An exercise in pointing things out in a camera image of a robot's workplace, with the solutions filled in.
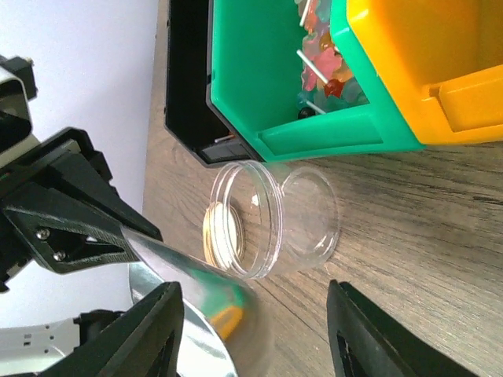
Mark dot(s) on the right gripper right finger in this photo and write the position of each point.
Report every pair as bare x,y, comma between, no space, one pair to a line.
366,341

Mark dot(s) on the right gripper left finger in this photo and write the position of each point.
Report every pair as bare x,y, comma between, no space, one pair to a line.
144,341

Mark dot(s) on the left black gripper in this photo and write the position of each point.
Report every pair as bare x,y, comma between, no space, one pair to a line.
58,206

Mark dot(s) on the metal scoop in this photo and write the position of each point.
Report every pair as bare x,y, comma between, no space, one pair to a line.
226,329

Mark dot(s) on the black candy bin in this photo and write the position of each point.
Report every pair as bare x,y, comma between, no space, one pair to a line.
189,115

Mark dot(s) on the clear plastic jar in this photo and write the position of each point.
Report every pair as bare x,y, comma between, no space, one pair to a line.
290,216

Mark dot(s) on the green candy bin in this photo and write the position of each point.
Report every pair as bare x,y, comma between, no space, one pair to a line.
291,78

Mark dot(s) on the orange candy bin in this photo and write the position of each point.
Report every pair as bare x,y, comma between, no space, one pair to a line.
441,62

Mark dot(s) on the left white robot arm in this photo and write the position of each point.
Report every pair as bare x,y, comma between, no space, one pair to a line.
30,351

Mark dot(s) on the cream jar lid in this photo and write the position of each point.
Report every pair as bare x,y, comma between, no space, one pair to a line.
223,236

